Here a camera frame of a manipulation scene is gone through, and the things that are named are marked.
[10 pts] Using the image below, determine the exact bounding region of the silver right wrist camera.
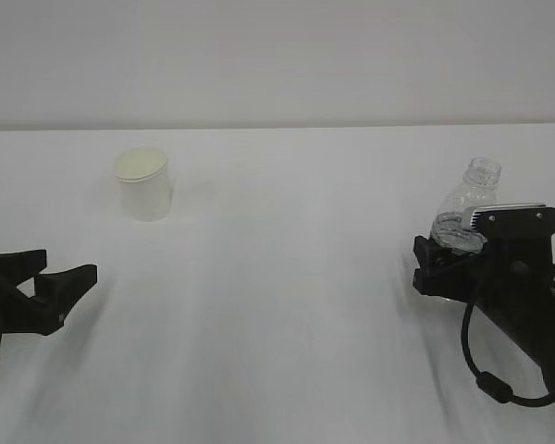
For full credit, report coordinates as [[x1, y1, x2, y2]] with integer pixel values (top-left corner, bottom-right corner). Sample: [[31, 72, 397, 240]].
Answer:
[[460, 203, 555, 241]]

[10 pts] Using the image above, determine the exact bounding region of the white paper cup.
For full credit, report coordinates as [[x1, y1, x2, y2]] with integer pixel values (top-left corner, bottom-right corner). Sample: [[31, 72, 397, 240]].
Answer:
[[113, 146, 173, 222]]

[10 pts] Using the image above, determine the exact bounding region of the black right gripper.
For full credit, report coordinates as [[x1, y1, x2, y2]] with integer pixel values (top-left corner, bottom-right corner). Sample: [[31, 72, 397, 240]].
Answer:
[[413, 235, 555, 305]]

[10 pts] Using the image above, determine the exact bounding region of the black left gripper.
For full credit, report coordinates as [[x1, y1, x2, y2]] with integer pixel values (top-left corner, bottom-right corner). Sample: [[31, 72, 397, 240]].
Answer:
[[0, 250, 97, 336]]

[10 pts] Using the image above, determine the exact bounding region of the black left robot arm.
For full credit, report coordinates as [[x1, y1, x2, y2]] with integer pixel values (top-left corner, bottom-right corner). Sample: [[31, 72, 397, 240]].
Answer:
[[0, 250, 98, 346]]

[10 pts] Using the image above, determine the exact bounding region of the clear plastic water bottle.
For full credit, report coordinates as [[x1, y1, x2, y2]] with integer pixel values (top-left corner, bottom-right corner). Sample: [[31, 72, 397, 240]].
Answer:
[[430, 157, 501, 255]]

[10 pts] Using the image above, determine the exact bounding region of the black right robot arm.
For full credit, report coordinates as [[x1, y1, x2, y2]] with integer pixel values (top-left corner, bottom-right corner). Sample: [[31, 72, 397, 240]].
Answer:
[[413, 236, 555, 408]]

